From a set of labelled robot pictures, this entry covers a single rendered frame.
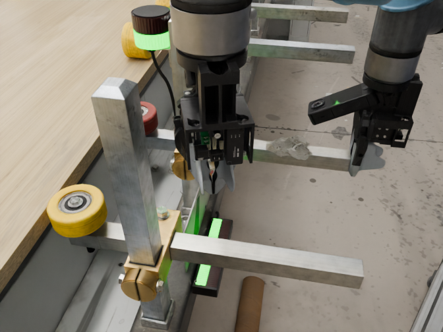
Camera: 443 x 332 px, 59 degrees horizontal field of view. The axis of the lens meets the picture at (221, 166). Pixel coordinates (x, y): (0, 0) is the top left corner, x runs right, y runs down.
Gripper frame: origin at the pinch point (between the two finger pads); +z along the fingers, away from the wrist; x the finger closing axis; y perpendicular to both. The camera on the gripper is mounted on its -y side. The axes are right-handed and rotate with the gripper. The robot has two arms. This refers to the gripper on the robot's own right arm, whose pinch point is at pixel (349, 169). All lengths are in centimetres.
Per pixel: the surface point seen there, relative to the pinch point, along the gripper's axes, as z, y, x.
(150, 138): -4.0, -38.7, -1.5
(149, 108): -9.0, -39.2, 1.4
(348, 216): 83, 19, 70
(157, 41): -26.0, -32.8, -6.6
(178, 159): -4.9, -31.1, -8.1
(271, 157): -2.4, -14.8, -1.5
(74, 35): -9, -72, 34
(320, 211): 83, 6, 70
